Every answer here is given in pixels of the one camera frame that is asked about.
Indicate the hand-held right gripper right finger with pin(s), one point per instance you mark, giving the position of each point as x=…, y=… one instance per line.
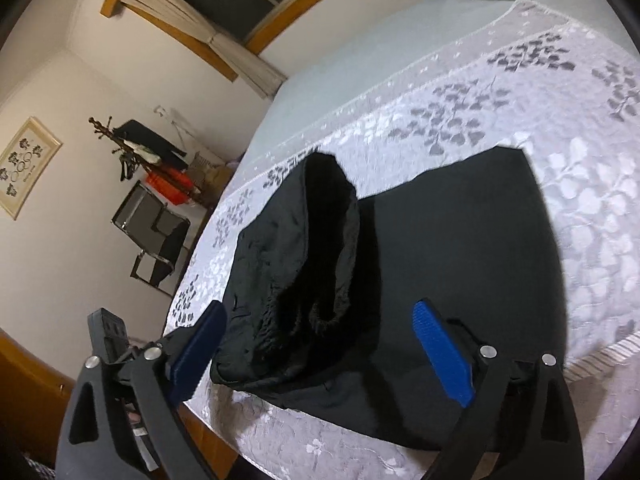
x=442, y=350

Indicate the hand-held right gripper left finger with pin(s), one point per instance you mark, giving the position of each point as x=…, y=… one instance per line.
x=197, y=355

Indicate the black pants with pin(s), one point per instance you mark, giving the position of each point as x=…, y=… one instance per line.
x=450, y=240

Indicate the black metal chair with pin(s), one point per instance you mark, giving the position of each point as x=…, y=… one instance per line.
x=170, y=240

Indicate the red bag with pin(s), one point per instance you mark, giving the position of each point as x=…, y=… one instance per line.
x=167, y=185

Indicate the black clothes hanger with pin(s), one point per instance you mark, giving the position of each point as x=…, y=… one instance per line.
x=127, y=167

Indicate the beige woven bag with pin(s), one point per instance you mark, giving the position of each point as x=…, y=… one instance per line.
x=210, y=175

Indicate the white hanging garment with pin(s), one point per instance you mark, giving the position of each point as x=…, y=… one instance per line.
x=142, y=151

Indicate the wooden coat rack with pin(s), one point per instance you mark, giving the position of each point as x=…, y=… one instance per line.
x=106, y=132

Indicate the black hanging garment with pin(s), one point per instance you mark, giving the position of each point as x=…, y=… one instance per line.
x=145, y=134

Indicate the white pole stand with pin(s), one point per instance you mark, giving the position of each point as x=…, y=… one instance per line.
x=180, y=127

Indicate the grey floral bedspread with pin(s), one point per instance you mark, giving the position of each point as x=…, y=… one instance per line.
x=575, y=125

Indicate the beige tied curtain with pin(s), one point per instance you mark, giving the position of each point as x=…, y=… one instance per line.
x=240, y=57

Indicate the framed wall picture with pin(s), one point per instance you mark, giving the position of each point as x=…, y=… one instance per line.
x=22, y=165

